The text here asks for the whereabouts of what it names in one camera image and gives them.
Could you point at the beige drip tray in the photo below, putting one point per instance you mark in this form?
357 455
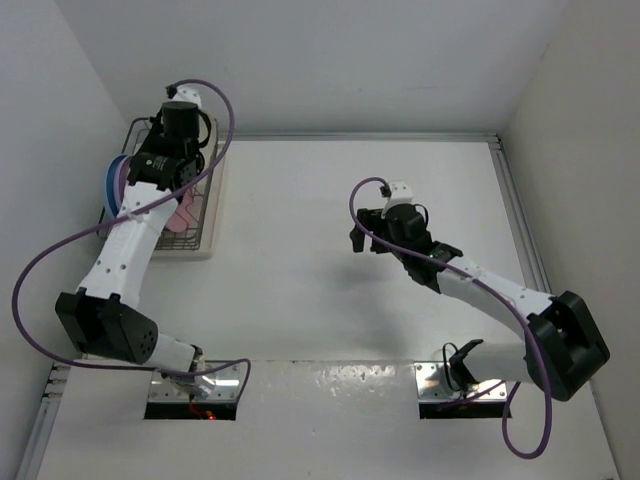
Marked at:
215 220

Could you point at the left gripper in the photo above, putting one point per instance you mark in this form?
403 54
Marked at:
149 145

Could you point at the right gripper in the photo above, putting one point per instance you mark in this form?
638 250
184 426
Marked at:
373 220

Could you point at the lilac plate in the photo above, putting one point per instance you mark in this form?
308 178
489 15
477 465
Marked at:
120 181

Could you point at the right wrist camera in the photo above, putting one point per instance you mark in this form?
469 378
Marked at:
395 193

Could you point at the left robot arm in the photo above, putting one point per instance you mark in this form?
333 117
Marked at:
101 317

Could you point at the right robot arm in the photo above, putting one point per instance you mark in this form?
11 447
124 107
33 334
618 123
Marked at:
560 346

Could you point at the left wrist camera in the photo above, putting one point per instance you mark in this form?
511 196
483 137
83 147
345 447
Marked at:
183 93

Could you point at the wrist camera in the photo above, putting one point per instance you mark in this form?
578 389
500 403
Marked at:
395 193
183 93

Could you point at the pink plate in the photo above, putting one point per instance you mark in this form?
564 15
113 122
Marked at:
187 214

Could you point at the blue plate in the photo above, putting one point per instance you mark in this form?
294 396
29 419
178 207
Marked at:
109 200

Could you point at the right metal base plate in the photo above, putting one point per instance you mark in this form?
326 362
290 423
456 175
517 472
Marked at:
432 387

